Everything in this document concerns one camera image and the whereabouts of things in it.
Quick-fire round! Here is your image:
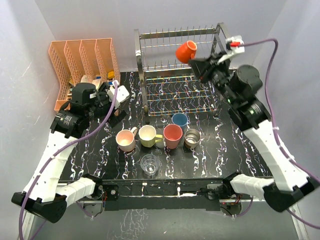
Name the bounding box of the peach plastic desk organizer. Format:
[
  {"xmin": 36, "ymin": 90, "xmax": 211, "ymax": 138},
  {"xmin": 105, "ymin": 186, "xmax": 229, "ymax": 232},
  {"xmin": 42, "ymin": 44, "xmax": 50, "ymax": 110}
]
[{"xmin": 48, "ymin": 38, "xmax": 121, "ymax": 112}]

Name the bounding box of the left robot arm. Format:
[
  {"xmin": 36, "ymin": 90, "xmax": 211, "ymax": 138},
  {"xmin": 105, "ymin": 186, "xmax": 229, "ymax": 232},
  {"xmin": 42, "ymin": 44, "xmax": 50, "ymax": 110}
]
[{"xmin": 11, "ymin": 80, "xmax": 130, "ymax": 223}]

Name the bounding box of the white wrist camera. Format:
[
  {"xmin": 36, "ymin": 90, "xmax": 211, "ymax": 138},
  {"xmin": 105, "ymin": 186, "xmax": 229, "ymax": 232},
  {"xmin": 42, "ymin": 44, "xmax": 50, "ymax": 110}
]
[
  {"xmin": 217, "ymin": 35, "xmax": 245, "ymax": 64},
  {"xmin": 107, "ymin": 80, "xmax": 130, "ymax": 110}
]

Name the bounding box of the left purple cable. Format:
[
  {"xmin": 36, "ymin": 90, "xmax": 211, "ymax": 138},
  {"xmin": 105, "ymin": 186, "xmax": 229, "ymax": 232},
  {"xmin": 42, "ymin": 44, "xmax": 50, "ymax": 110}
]
[{"xmin": 18, "ymin": 82, "xmax": 119, "ymax": 240}]

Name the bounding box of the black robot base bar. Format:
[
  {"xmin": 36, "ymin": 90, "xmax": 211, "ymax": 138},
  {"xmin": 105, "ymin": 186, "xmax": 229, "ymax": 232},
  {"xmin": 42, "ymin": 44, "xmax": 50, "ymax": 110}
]
[{"xmin": 80, "ymin": 178, "xmax": 236, "ymax": 211}]

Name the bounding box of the yellow-green mug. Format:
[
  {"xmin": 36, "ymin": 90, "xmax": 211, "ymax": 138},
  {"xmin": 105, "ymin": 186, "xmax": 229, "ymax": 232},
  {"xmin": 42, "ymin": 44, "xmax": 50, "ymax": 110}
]
[{"xmin": 138, "ymin": 125, "xmax": 164, "ymax": 148}]

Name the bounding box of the orange mug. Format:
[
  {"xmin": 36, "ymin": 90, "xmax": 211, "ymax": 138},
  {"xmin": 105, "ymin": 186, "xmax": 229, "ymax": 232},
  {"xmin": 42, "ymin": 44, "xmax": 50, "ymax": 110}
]
[{"xmin": 175, "ymin": 40, "xmax": 197, "ymax": 64}]

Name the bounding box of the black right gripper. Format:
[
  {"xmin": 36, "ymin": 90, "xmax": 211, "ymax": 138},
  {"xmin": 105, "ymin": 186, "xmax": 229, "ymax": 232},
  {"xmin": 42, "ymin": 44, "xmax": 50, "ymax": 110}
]
[{"xmin": 188, "ymin": 52, "xmax": 238, "ymax": 107}]

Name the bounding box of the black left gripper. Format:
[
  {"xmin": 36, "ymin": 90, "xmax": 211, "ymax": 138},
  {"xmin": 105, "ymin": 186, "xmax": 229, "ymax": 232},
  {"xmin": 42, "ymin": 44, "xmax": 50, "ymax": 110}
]
[{"xmin": 86, "ymin": 83, "xmax": 128, "ymax": 127}]

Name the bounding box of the green white medicine box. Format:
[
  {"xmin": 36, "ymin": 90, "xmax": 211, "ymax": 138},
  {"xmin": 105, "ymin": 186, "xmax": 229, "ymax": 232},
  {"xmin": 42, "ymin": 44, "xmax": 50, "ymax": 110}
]
[{"xmin": 92, "ymin": 78, "xmax": 102, "ymax": 90}]

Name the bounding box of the dusty pink tumbler cup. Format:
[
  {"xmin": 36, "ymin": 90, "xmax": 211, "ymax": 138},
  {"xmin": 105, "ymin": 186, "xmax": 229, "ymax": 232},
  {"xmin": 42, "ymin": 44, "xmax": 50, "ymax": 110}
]
[{"xmin": 163, "ymin": 124, "xmax": 183, "ymax": 149}]

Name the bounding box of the clear glass cup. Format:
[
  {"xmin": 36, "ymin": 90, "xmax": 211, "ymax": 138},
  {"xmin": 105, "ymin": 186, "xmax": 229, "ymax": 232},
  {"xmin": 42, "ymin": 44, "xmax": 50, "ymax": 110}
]
[{"xmin": 140, "ymin": 154, "xmax": 160, "ymax": 176}]

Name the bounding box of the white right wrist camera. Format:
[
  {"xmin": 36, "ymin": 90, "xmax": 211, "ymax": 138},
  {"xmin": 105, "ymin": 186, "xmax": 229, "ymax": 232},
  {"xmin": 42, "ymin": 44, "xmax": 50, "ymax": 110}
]
[{"xmin": 217, "ymin": 35, "xmax": 245, "ymax": 64}]

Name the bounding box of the light pink mug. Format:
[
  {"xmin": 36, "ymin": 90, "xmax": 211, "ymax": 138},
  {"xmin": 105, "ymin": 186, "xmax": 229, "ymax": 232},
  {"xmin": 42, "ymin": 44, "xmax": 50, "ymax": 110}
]
[{"xmin": 115, "ymin": 127, "xmax": 138, "ymax": 153}]

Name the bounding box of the light blue plastic cup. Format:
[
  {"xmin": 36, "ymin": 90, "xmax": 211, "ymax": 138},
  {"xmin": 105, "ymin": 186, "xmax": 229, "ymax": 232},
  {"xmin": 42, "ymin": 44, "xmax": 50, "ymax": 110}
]
[{"xmin": 171, "ymin": 112, "xmax": 188, "ymax": 130}]

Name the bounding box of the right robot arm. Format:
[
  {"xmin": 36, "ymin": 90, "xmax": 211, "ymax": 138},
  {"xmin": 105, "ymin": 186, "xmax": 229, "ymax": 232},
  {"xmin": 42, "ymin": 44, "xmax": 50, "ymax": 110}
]
[{"xmin": 188, "ymin": 54, "xmax": 320, "ymax": 213}]

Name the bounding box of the cream steel tumbler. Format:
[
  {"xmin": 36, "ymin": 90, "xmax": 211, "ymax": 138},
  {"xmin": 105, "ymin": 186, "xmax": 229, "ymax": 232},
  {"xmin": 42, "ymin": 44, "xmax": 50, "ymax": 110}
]
[{"xmin": 184, "ymin": 129, "xmax": 201, "ymax": 149}]

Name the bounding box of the metal dish rack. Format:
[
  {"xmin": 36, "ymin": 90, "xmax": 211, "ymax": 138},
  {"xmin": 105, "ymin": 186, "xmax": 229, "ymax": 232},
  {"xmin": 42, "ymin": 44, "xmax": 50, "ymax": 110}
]
[{"xmin": 134, "ymin": 22, "xmax": 230, "ymax": 124}]

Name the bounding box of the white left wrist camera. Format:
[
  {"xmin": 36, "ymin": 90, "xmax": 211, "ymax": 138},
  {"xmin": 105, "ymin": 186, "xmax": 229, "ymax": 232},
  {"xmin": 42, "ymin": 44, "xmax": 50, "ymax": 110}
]
[{"xmin": 107, "ymin": 80, "xmax": 130, "ymax": 110}]

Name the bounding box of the yellow small box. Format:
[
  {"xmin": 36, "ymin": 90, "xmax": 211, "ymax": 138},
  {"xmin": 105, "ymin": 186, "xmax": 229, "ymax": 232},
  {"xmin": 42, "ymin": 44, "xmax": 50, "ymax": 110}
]
[{"xmin": 107, "ymin": 71, "xmax": 115, "ymax": 79}]

